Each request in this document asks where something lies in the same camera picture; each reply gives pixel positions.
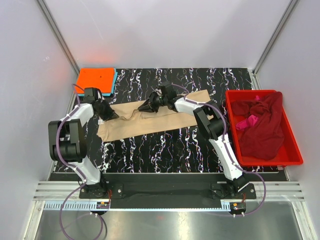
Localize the left aluminium corner post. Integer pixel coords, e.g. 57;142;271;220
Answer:
35;0;80;76

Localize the right aluminium corner post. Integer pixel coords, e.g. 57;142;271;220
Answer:
252;0;300;76

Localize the aluminium frame rail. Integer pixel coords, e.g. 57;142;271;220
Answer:
33;181;304;212

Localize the dark red t-shirt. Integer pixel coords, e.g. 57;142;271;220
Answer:
231;91;285;161

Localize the red plastic bin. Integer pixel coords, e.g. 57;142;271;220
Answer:
225;90;303;167

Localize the black marble-pattern mat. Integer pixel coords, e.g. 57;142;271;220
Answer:
83;68;254;173

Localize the left controller board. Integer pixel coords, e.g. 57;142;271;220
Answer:
96;201;110;210

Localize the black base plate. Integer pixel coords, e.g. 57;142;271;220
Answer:
79;173;257;200

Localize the right controller board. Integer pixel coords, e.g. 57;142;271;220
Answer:
231;202;247;212

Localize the beige t-shirt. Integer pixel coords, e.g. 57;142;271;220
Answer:
97;90;210;142

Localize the pink garment in bin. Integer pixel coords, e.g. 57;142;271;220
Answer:
235;100;259;131

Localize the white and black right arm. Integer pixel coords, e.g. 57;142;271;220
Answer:
137;81;249;199

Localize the folded orange t-shirt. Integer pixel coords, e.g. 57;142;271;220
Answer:
75;67;116;95

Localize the aluminium corner post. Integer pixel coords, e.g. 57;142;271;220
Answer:
252;0;300;76
35;0;80;76

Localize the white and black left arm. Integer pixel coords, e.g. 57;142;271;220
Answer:
48;87;119;198

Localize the folded teal t-shirt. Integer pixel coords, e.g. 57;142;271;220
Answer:
77;68;118;98

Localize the controller board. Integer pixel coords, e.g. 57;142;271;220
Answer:
96;201;110;210
231;202;247;212

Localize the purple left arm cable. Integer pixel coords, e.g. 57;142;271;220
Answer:
55;83;108;238

